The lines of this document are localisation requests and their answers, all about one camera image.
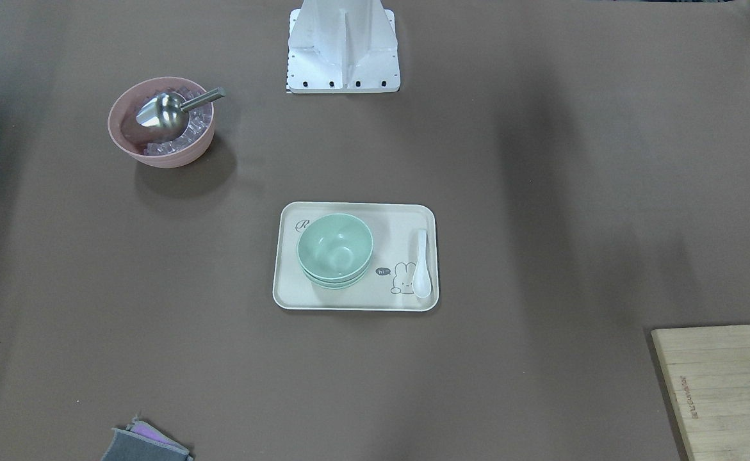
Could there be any grey folded cloth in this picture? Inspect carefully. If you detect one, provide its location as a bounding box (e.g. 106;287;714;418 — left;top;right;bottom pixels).
101;417;194;460

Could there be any cream rabbit serving tray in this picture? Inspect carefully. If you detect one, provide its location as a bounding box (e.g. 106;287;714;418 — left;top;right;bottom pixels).
272;201;439;312

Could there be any metal ice scoop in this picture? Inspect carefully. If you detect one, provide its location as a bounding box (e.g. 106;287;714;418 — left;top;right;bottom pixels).
135;87;226;143

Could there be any pink bowl with ice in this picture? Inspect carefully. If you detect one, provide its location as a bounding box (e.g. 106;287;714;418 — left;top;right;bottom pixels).
106;76;217;168

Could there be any white ceramic spoon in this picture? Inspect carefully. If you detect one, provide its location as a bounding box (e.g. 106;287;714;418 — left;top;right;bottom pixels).
412;229;432;300

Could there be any green bowl on tray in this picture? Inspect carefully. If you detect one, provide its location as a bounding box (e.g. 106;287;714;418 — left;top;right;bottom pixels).
306;274;364;289

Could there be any green bowl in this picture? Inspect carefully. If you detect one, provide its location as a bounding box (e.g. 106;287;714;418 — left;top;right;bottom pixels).
306;274;364;289
301;268;366;289
296;213;374;281

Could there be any wooden cutting board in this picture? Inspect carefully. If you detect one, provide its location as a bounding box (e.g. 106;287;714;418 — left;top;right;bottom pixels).
651;325;750;460

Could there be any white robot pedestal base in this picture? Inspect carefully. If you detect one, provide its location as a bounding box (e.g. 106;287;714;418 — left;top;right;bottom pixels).
285;1;401;94

